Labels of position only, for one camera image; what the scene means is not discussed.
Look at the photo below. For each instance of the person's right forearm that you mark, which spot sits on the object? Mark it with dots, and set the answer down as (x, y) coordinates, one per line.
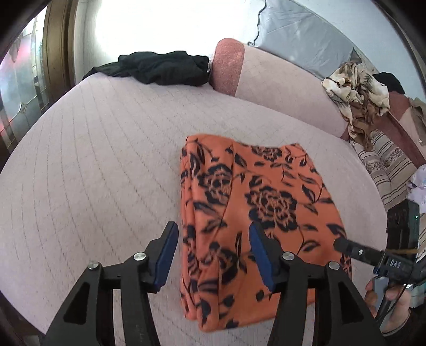
(412, 321)

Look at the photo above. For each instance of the person's right hand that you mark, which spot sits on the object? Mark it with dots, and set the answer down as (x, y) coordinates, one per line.
(397, 309)

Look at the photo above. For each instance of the grey sheet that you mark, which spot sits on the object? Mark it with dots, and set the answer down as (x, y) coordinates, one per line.
(299, 30)

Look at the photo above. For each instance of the black garment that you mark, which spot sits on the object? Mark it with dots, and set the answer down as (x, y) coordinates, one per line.
(159, 68)

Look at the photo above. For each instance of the small black cloth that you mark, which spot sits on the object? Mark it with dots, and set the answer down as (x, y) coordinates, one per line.
(389, 81)

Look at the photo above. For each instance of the pink quilted sofa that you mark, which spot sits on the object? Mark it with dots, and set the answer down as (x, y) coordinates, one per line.
(100, 159)

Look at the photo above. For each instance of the orange floral garment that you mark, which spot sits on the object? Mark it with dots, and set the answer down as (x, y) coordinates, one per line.
(266, 199)

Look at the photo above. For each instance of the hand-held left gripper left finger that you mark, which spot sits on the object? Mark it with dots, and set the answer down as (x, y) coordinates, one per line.
(163, 259)

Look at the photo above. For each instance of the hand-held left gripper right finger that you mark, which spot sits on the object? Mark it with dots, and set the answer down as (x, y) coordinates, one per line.
(261, 256)

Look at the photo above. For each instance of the striped cloth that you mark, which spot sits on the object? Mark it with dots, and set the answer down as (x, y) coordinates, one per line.
(382, 166)

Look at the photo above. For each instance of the stained glass door panel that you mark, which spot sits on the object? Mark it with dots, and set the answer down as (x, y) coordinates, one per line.
(20, 86)

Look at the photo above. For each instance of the wooden door frame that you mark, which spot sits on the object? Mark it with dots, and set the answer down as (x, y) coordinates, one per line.
(58, 50)

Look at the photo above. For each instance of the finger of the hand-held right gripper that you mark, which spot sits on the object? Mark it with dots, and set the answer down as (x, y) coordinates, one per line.
(357, 250)

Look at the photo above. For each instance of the beige patterned cloth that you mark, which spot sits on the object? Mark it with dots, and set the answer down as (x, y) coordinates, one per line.
(356, 96)

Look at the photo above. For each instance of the pale floral cloth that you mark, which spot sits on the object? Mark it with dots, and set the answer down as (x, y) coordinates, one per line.
(418, 186)

